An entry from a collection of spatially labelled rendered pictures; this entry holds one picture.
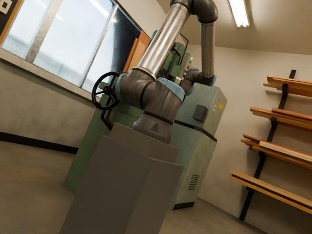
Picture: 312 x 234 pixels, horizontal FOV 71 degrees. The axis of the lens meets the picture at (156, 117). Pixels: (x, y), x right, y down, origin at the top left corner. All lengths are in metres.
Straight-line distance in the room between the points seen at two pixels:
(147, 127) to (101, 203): 0.36
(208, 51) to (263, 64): 2.74
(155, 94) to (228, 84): 3.20
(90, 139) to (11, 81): 1.19
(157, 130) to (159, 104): 0.12
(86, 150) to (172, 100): 1.02
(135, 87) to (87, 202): 0.55
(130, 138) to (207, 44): 0.81
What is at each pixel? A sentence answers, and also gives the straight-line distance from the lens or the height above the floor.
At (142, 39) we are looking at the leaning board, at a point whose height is 1.99.
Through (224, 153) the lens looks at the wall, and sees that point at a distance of 3.78.
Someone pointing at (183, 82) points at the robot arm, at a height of 1.09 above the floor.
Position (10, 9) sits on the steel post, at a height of 1.21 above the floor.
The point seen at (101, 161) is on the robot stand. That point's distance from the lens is 0.97.
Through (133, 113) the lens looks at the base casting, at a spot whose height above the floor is 0.73.
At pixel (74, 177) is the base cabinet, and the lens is 1.86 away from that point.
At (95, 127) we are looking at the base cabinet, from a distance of 1.79.
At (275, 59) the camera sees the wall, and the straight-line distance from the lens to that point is 4.20.
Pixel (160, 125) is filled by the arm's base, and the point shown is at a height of 0.69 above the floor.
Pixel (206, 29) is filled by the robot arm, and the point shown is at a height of 1.32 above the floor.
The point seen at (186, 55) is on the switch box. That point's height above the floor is 1.45.
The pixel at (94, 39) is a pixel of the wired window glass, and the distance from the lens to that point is 3.19.
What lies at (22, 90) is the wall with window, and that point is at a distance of 2.71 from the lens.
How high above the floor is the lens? 0.62
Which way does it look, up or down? 5 degrees up
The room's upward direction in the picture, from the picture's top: 22 degrees clockwise
